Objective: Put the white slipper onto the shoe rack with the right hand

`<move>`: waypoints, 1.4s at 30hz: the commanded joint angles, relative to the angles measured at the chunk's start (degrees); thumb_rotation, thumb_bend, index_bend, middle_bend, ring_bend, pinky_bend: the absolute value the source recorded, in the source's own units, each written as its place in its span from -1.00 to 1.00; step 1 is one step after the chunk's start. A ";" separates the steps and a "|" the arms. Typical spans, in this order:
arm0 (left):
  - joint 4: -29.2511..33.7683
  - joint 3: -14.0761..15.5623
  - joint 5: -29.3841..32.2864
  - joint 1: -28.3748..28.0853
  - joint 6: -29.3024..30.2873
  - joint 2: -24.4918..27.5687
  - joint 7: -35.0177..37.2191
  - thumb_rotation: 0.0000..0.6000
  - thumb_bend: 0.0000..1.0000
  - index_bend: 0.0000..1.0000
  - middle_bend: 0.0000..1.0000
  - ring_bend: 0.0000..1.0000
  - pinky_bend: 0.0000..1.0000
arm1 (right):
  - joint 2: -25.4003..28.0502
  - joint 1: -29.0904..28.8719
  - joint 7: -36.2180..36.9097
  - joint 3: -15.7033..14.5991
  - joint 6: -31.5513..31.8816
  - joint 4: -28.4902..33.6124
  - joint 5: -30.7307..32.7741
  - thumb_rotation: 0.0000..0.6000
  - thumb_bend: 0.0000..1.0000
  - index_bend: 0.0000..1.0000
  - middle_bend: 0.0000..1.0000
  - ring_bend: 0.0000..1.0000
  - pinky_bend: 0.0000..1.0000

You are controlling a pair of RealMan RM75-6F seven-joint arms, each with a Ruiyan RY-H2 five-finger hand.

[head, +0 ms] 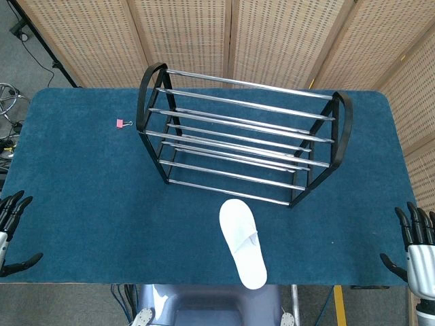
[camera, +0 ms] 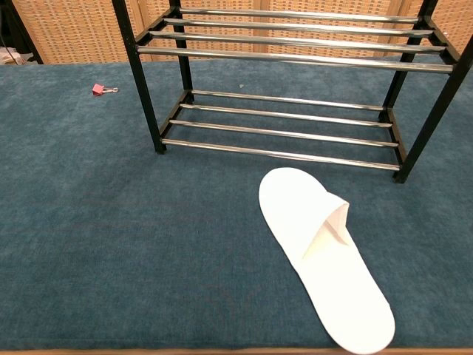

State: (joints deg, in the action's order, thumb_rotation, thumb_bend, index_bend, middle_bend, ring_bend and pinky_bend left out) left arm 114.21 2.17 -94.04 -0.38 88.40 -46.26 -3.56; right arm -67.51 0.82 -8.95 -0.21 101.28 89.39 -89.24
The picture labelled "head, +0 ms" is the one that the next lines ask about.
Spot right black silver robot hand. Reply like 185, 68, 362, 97
379, 201, 435, 300

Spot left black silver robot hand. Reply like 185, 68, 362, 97
0, 189, 44, 278

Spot white slipper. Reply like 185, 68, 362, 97
218, 199, 268, 290

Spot black chrome shoe rack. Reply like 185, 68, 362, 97
135, 62, 354, 208

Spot blue carpet mat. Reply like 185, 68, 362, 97
0, 87, 418, 287

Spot chrome chair base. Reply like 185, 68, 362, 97
0, 81, 31, 120

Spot black power strip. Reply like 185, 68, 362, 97
9, 24, 31, 42

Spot grey-blue robot torso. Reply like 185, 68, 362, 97
130, 283, 299, 326

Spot tangled floor cables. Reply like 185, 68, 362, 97
0, 118, 23, 174

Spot blue cable bundle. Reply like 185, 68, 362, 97
110, 284, 139, 326

